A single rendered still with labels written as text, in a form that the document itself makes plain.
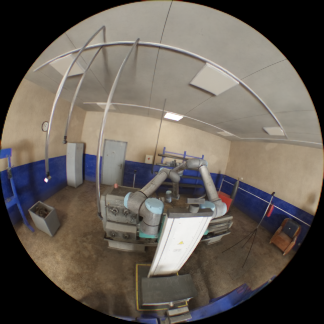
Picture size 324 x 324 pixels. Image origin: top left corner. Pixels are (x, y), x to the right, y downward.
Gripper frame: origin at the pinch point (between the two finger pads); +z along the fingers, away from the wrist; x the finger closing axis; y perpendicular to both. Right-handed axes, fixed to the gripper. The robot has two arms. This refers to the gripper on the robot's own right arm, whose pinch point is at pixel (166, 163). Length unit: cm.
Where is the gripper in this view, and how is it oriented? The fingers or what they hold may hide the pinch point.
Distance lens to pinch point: 172.3
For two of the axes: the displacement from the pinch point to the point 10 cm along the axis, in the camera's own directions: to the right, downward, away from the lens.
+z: -9.7, -1.5, -1.9
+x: -2.4, 5.1, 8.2
